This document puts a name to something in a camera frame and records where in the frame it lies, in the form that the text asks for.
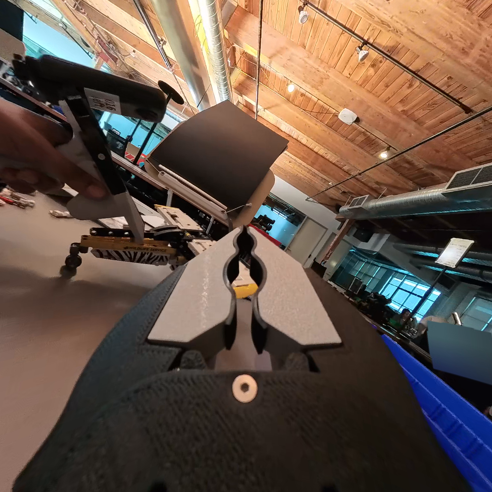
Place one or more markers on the silver air duct with vents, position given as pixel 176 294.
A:
pixel 403 202

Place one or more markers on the spiral silver ventilation duct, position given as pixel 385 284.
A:
pixel 215 57

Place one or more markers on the white ceiling device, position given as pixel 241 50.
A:
pixel 348 116

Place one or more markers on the person's left hand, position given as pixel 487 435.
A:
pixel 27 146

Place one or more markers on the blue plastic bin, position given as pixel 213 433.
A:
pixel 453 422

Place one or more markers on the pile of lego pieces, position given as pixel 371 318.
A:
pixel 17 200

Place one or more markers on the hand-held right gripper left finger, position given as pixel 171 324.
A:
pixel 192 303

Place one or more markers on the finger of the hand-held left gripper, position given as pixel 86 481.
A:
pixel 100 207

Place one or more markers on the white sign on pole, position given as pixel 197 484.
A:
pixel 453 251

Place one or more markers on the zebra striped lego plane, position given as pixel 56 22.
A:
pixel 127 250

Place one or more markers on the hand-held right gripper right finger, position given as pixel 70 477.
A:
pixel 292 307

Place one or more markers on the black disc on pole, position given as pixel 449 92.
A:
pixel 171 91

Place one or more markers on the white ceiling spotlight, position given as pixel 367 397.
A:
pixel 362 55
pixel 303 16

